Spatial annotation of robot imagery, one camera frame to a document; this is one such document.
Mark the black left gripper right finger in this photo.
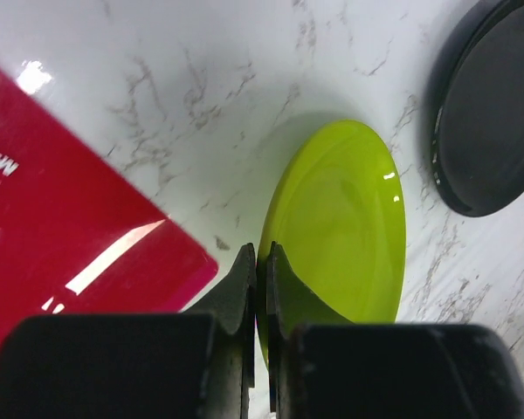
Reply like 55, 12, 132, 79
265, 244, 524, 418

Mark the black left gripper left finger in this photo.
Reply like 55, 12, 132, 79
0, 244, 257, 418

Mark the lime green plate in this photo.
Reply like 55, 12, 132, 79
255, 119, 407, 376

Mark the black plate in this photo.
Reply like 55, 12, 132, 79
428, 1, 524, 217

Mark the red folder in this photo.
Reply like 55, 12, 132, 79
0, 70, 218, 346

